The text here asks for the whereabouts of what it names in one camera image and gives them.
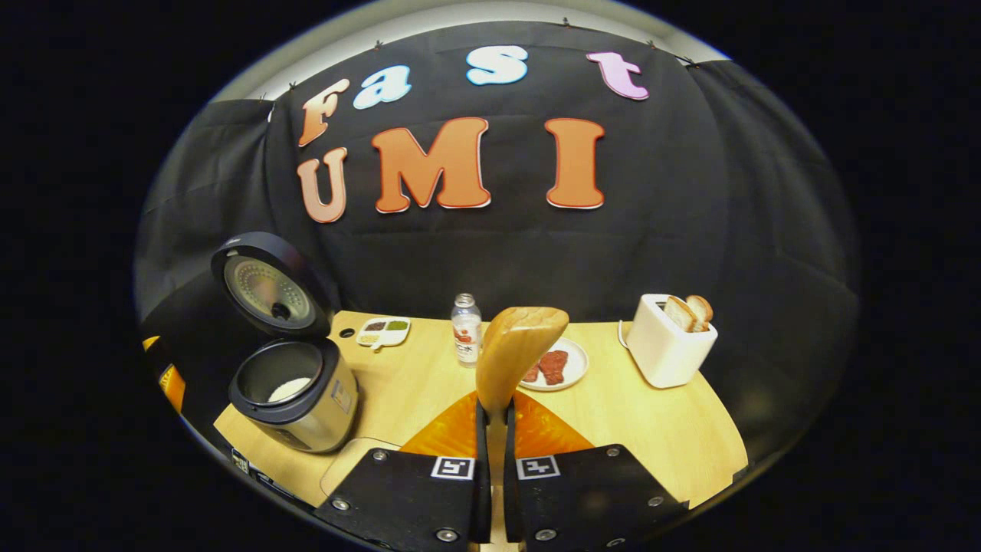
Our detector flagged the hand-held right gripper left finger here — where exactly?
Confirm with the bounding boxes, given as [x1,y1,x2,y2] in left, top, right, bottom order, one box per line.
[314,389,493,551]

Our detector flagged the white rice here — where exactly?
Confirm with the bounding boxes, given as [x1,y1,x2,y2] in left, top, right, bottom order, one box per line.
[268,377,313,403]

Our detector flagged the dark grey rice cooker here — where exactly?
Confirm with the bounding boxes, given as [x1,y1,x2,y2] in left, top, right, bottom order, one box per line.
[211,232,359,454]

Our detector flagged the wooden spoon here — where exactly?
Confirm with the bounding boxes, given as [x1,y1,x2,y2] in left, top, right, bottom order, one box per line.
[475,306,570,537]

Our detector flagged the white toaster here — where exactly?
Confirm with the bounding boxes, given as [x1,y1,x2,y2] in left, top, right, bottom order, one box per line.
[625,294,719,389]

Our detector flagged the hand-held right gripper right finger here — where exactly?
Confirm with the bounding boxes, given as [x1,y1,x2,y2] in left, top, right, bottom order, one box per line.
[502,389,688,551]

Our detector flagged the white round plate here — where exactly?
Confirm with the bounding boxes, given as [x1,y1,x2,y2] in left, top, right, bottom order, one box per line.
[520,337,589,393]

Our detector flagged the clear plastic rice container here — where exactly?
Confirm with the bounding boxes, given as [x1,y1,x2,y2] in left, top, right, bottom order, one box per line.
[320,437,403,499]

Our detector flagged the white divided seasoning dish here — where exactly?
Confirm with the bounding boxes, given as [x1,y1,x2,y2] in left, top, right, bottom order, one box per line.
[356,317,412,352]

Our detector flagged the clear drink bottle red label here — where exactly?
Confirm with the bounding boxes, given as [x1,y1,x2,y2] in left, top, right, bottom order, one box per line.
[451,293,483,369]

